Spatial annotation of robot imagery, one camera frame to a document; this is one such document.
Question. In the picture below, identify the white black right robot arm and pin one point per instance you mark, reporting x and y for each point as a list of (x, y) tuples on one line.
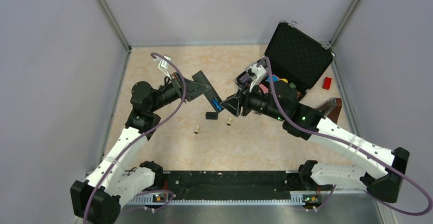
[(367, 170)]

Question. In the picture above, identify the blue battery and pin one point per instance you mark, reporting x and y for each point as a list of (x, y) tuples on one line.
[(216, 104)]

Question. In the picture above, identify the blue round chip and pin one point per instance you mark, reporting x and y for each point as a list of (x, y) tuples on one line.
[(273, 78)]

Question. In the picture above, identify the black remote battery cover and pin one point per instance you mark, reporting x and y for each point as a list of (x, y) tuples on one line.
[(211, 116)]

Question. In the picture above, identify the black remote control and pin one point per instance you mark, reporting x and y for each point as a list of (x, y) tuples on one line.
[(200, 77)]

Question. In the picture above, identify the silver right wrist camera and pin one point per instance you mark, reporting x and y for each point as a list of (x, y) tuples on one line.
[(256, 73)]

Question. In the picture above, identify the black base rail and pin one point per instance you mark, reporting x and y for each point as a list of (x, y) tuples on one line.
[(181, 187)]

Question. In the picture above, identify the black poker chip case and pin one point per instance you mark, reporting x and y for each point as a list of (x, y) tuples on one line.
[(297, 57)]

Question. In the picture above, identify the red toy brick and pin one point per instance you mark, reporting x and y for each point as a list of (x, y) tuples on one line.
[(327, 83)]

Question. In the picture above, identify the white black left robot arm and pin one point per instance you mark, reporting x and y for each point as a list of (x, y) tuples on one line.
[(104, 192)]

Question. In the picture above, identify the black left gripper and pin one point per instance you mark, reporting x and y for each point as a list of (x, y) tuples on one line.
[(193, 89)]

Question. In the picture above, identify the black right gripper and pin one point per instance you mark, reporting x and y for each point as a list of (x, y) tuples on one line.
[(234, 103)]

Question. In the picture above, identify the brown metronome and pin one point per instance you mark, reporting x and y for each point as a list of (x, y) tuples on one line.
[(331, 108)]

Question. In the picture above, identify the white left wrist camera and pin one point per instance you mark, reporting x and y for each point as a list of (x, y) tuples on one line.
[(162, 63)]

